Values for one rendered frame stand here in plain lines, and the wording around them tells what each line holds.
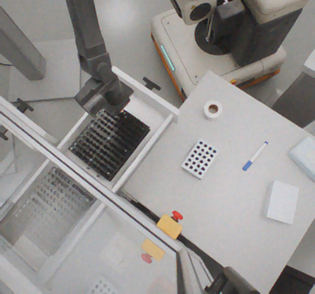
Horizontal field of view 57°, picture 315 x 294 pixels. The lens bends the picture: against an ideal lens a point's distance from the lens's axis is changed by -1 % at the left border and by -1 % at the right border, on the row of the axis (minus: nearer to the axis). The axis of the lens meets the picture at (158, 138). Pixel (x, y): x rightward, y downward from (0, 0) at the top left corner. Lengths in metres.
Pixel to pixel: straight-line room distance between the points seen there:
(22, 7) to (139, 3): 0.90
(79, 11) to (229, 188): 0.75
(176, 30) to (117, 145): 1.08
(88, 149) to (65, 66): 1.26
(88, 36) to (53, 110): 1.42
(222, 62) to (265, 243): 1.07
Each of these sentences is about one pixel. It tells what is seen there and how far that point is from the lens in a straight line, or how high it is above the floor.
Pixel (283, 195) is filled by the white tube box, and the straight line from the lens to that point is 1.09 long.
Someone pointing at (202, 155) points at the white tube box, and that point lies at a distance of 1.06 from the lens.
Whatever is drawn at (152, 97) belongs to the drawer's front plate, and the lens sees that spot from 0.98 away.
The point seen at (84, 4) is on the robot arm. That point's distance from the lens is 0.72.
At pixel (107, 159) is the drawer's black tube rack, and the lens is 0.97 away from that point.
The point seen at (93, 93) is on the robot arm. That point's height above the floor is 1.13.
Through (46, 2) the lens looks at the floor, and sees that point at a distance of 2.60.
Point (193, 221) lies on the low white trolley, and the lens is 1.07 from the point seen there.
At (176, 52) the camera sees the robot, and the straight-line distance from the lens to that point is 1.82.
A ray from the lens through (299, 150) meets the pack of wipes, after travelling 1.14.
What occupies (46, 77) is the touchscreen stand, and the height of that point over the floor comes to 0.04.
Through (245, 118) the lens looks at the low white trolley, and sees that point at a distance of 1.16.
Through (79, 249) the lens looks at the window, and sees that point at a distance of 0.29.
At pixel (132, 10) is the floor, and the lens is 2.37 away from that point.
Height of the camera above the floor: 1.83
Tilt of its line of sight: 75 degrees down
